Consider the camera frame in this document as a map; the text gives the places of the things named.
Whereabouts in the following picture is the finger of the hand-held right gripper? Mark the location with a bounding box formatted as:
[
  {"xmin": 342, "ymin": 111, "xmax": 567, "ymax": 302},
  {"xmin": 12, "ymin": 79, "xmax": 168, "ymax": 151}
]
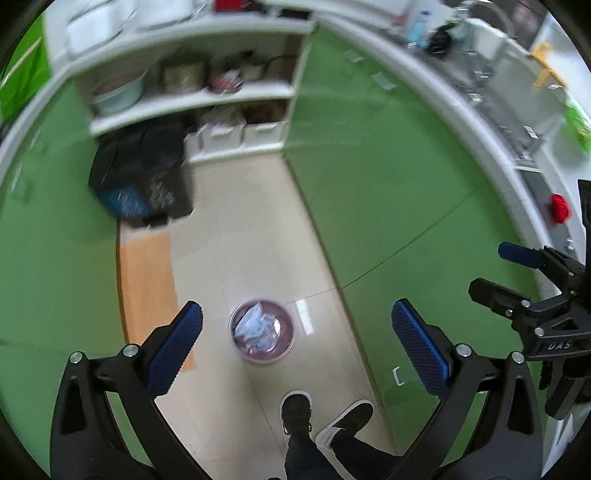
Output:
[
  {"xmin": 498, "ymin": 242, "xmax": 585, "ymax": 289},
  {"xmin": 468, "ymin": 277, "xmax": 561, "ymax": 326}
]

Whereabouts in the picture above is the person's right hand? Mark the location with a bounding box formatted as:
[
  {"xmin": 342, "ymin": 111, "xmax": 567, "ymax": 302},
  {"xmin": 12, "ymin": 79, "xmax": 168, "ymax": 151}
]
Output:
[{"xmin": 538, "ymin": 357, "xmax": 591, "ymax": 421}]

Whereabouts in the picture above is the steel kitchen sink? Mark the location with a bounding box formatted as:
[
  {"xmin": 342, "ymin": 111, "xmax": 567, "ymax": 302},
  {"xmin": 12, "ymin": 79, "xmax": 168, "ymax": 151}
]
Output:
[{"xmin": 434, "ymin": 46, "xmax": 541, "ymax": 162}]

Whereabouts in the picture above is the orange floor mat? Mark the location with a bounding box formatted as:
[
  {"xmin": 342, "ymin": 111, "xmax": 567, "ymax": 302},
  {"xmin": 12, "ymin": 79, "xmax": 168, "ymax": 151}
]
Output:
[{"xmin": 117, "ymin": 231, "xmax": 199, "ymax": 372}]

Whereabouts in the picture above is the blue dish soap bottle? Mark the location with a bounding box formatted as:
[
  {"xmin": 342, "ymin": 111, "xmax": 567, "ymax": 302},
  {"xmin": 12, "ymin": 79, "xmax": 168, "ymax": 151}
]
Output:
[{"xmin": 409, "ymin": 9, "xmax": 430, "ymax": 49}]

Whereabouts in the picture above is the pink round bin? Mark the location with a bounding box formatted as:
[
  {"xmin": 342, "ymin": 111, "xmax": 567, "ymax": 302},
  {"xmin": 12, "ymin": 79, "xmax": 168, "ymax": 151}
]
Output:
[{"xmin": 229, "ymin": 299, "xmax": 296, "ymax": 367}]

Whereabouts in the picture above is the dark cloth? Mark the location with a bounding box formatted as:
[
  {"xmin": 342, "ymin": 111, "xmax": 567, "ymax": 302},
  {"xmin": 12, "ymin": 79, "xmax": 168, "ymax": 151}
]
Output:
[{"xmin": 427, "ymin": 25, "xmax": 458, "ymax": 54}]

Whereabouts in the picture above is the tall steel faucet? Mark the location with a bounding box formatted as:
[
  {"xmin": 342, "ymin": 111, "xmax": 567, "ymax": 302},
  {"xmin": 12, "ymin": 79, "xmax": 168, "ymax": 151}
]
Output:
[{"xmin": 466, "ymin": 0, "xmax": 518, "ymax": 40}]

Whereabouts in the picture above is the light blue basin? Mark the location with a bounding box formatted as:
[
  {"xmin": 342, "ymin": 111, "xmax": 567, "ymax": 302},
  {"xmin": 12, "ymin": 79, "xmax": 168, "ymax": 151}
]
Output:
[{"xmin": 90, "ymin": 69, "xmax": 148, "ymax": 116}]

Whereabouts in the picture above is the red crumpled bag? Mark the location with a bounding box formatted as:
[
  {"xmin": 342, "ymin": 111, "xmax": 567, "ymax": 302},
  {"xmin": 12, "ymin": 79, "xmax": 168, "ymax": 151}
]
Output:
[{"xmin": 549, "ymin": 195, "xmax": 572, "ymax": 225}]

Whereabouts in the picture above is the black waste bin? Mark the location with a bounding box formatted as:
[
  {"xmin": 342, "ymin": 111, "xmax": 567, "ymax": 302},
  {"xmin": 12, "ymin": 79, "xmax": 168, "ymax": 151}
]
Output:
[{"xmin": 88, "ymin": 122, "xmax": 195, "ymax": 229}]

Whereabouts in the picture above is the white plastic bag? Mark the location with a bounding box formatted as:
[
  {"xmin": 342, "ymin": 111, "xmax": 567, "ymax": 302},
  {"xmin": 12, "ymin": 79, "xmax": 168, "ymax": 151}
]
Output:
[{"xmin": 234, "ymin": 305, "xmax": 283, "ymax": 356}]

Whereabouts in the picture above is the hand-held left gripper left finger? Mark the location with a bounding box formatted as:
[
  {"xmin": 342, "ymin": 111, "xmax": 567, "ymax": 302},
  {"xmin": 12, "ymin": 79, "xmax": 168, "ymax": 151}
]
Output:
[{"xmin": 49, "ymin": 301, "xmax": 213, "ymax": 480}]

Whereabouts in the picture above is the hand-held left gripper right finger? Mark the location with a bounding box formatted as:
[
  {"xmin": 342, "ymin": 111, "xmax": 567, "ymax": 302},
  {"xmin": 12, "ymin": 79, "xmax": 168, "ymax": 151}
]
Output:
[{"xmin": 385, "ymin": 299, "xmax": 546, "ymax": 480}]

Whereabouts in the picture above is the black sneaker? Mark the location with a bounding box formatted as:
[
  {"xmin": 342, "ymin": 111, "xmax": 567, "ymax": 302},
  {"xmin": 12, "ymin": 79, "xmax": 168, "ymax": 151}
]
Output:
[
  {"xmin": 280, "ymin": 391, "xmax": 314, "ymax": 437},
  {"xmin": 315, "ymin": 400, "xmax": 375, "ymax": 450}
]

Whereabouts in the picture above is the green plastic basket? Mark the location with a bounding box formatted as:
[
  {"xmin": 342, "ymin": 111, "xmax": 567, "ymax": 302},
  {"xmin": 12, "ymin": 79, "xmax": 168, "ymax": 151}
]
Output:
[{"xmin": 564, "ymin": 92, "xmax": 591, "ymax": 153}]

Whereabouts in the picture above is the red patterned packet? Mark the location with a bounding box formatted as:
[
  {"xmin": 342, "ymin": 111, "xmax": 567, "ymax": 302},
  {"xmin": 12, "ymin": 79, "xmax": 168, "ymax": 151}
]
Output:
[{"xmin": 208, "ymin": 67, "xmax": 245, "ymax": 93}]

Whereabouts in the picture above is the person's left leg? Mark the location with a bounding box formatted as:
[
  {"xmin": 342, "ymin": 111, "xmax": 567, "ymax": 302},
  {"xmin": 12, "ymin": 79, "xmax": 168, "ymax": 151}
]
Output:
[{"xmin": 283, "ymin": 430, "xmax": 345, "ymax": 480}]

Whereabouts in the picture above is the white open shelf unit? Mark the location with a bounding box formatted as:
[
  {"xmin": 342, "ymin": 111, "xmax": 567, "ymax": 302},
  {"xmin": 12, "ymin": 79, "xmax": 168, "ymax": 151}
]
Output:
[{"xmin": 46, "ymin": 14, "xmax": 319, "ymax": 162}]

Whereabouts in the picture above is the white storage box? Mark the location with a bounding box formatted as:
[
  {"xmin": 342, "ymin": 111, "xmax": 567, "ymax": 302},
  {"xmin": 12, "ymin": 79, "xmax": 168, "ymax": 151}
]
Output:
[
  {"xmin": 242, "ymin": 120, "xmax": 284, "ymax": 151},
  {"xmin": 185, "ymin": 124, "xmax": 245, "ymax": 160}
]

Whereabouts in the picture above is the yellow plastic rack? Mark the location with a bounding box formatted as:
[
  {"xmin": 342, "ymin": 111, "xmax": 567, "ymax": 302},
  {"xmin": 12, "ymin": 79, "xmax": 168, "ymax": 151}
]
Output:
[{"xmin": 531, "ymin": 41, "xmax": 568, "ymax": 90}]

